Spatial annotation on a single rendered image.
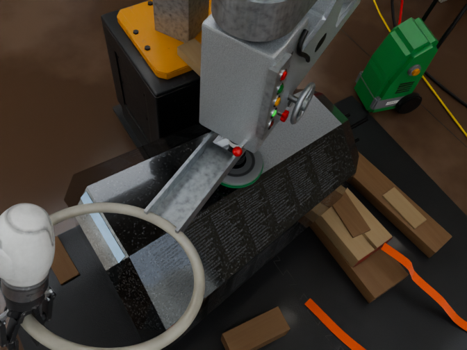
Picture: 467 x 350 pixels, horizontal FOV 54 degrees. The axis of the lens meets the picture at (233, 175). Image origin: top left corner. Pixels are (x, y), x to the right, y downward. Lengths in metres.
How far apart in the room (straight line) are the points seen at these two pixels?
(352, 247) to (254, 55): 1.45
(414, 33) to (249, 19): 1.98
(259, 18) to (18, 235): 0.67
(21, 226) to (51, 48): 2.68
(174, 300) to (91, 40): 2.22
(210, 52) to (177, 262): 0.79
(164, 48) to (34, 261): 1.51
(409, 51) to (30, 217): 2.45
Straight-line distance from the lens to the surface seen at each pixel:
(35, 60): 3.44
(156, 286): 1.71
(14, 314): 1.11
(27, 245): 0.90
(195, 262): 1.29
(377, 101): 3.12
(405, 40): 2.99
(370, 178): 2.80
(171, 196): 1.43
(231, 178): 1.71
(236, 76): 1.27
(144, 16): 2.42
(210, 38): 1.24
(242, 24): 1.11
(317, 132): 1.97
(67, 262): 2.53
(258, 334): 2.25
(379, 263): 2.55
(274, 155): 1.86
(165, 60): 2.20
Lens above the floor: 2.31
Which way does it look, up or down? 58 degrees down
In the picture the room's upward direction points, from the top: 9 degrees clockwise
